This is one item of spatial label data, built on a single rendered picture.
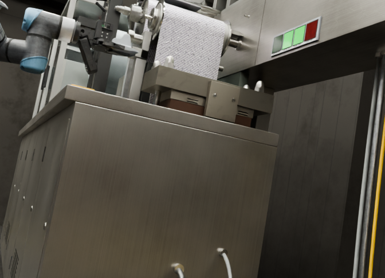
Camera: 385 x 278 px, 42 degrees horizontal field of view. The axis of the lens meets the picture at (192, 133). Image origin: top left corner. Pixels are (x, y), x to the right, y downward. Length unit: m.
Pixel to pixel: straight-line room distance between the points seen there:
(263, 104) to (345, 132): 1.41
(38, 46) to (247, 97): 0.66
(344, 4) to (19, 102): 4.56
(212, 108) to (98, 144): 0.38
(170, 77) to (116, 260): 0.55
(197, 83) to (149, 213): 0.42
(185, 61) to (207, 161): 0.43
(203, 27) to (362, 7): 0.65
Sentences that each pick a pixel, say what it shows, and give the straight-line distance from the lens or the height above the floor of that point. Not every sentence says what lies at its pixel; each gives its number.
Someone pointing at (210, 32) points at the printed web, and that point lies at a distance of 1.80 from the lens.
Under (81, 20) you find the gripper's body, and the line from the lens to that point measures 1.65.
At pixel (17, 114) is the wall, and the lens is 5.58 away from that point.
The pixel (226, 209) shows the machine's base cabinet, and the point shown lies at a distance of 1.49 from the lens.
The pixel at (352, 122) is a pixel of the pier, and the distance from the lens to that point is 2.96.
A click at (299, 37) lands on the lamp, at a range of 1.52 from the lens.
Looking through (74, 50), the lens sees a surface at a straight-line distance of 2.71.
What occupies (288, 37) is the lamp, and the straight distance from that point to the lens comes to 1.58.
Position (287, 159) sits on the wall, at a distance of 3.59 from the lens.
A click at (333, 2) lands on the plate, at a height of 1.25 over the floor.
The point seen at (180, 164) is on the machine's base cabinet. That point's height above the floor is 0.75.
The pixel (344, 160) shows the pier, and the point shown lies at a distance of 2.94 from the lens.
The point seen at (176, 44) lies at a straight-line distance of 1.74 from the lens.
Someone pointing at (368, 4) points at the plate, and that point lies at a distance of 1.32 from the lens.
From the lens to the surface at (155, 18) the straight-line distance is 1.76.
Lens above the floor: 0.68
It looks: 7 degrees up
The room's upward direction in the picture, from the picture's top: 10 degrees clockwise
